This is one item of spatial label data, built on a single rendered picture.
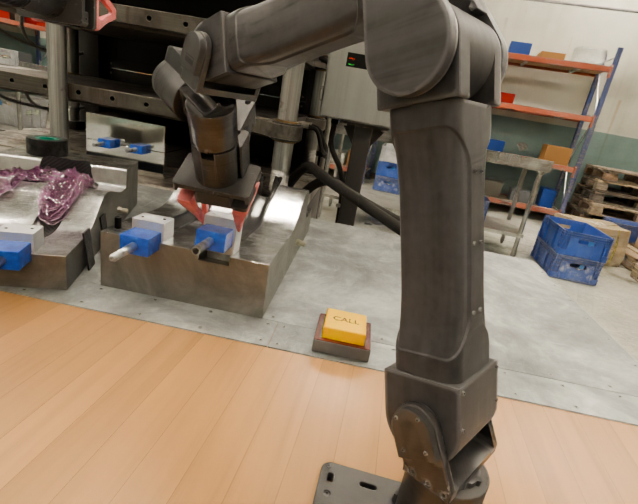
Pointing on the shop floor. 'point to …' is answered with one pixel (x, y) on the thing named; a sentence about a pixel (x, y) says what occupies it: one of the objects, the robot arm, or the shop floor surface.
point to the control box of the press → (351, 117)
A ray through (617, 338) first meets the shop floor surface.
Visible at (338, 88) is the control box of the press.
